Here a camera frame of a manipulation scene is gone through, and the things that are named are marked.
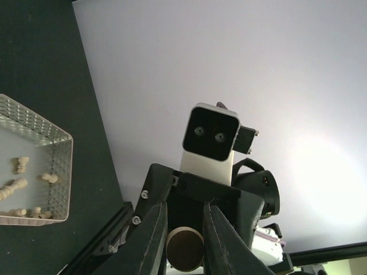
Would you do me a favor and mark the black mounting rail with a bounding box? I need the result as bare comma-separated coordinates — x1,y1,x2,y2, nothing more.
59,202,134,275

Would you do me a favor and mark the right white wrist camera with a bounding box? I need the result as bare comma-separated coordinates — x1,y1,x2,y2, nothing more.
179,102,260,187

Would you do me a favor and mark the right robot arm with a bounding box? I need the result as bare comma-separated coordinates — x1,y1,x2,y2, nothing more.
132,158,283,266

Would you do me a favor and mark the pink tin with pieces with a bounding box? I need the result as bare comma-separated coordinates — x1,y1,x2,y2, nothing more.
1,94,73,226

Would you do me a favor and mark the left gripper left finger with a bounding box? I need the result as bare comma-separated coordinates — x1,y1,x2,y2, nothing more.
110,202,167,274

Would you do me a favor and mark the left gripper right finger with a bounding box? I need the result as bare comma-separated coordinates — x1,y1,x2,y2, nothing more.
203,203,273,275

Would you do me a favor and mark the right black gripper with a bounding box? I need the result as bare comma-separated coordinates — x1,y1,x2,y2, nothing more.
133,163,266,248

